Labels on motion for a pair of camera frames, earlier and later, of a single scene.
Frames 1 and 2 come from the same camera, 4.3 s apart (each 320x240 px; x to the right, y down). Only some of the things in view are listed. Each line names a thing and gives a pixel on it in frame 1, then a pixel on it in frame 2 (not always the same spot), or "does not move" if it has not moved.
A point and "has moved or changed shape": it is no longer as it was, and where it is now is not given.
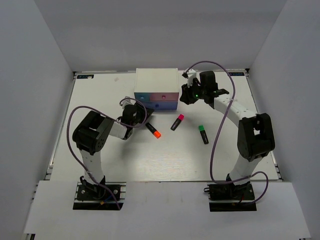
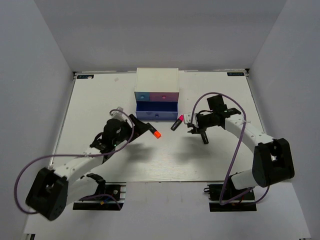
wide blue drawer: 161,105 has moved or changed shape
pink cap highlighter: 180,118 does not move
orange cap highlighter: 156,133 does not move
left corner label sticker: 85,76 does not move
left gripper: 140,109 → 141,128
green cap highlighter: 203,134 does not move
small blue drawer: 142,96 does not move
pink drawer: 164,96 does not move
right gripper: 187,96 → 199,130
